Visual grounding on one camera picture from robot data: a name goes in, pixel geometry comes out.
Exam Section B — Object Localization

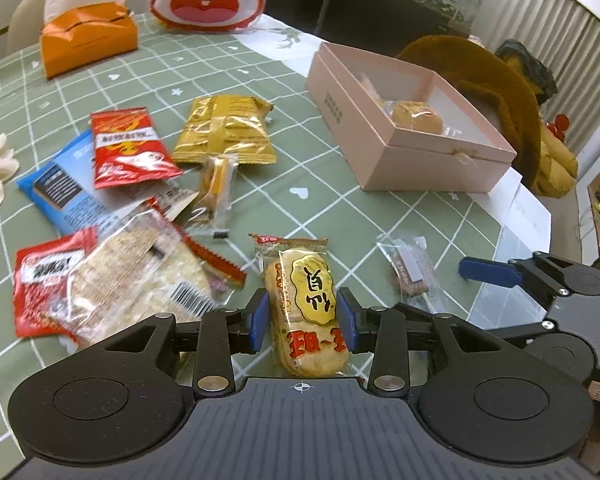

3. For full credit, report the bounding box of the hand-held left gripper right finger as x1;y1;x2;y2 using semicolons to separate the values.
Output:
337;289;501;397

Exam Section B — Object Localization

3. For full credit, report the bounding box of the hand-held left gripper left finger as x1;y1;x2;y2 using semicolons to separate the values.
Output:
101;290;270;397

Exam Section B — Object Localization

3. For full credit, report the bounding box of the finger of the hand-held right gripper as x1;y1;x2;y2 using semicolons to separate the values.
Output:
487;317;556;348
458;251;571;311

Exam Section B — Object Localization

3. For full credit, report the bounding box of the yellow-label rice cracker packet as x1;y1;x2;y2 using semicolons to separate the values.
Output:
250;232;353;378

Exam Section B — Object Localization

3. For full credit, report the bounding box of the small clear yellow snack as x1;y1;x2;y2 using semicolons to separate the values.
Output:
190;155;238;240

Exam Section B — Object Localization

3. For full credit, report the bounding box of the pink cardboard box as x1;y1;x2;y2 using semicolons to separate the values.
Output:
305;41;518;195

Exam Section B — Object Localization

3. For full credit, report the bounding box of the red snack packet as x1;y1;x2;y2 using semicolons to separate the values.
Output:
12;227;98;338
90;107;183;190

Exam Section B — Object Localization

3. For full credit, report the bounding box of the small clear purple wrapped snack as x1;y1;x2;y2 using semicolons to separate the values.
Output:
376;232;451;311

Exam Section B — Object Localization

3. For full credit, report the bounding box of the green checked tablecloth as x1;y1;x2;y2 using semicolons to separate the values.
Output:
0;10;553;461

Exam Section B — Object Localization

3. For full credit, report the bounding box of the large clear rice cracker packet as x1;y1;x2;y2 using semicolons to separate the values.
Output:
45;197;248;348

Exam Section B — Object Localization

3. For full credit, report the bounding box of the yellow plush toy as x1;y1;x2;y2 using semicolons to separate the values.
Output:
530;114;578;197

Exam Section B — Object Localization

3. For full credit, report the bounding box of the wrapped round bun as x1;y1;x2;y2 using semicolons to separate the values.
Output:
389;100;443;136

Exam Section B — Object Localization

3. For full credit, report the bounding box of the brown plush toy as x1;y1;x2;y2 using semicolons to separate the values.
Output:
395;35;553;191

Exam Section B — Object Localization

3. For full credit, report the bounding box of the yellow snack packet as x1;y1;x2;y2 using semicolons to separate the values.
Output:
172;95;277;166

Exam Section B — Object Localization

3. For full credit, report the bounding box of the dark green cushion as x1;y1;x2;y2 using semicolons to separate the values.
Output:
495;39;558;106

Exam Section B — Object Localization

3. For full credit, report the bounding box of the blue snack packet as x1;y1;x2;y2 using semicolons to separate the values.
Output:
17;129;199;236

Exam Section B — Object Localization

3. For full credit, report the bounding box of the grey curtain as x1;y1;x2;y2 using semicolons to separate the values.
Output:
472;0;600;161

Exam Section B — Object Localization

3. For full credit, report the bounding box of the orange tissue box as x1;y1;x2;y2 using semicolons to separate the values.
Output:
40;2;138;80

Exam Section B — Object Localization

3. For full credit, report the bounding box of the white chair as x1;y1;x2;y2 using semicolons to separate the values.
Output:
6;0;51;53

